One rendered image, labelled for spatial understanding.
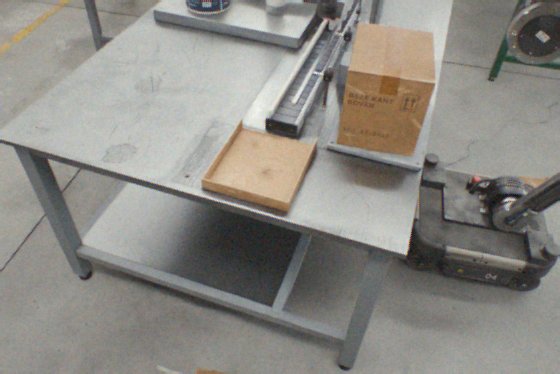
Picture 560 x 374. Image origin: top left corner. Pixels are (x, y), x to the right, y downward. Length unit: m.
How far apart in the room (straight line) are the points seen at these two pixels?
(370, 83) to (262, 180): 0.41
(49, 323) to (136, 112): 1.00
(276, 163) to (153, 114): 0.48
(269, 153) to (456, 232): 1.04
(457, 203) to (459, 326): 0.54
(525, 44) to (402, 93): 0.51
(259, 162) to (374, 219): 0.39
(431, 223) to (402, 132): 0.81
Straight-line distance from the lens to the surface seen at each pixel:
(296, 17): 2.16
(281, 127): 1.54
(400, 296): 2.21
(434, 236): 2.14
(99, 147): 1.57
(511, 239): 2.28
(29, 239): 2.54
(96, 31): 3.59
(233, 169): 1.42
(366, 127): 1.45
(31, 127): 1.73
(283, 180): 1.39
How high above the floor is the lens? 1.81
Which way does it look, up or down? 45 degrees down
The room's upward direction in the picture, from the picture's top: 3 degrees clockwise
